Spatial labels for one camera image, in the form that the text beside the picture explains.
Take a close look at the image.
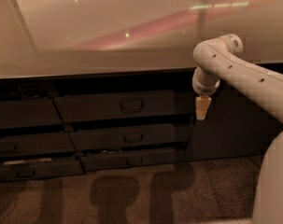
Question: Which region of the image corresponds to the dark counter cabinet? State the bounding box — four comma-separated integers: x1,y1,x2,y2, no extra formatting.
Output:
0,63,283,185

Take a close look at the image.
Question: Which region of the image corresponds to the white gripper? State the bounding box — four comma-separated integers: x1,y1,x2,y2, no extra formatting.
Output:
192,67,220,120

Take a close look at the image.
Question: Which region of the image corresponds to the dark cabinet door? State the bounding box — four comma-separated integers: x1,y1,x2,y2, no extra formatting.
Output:
184,81,283,161

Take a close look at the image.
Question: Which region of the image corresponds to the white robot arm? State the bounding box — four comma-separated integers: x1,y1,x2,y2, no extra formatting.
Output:
192,34,283,224

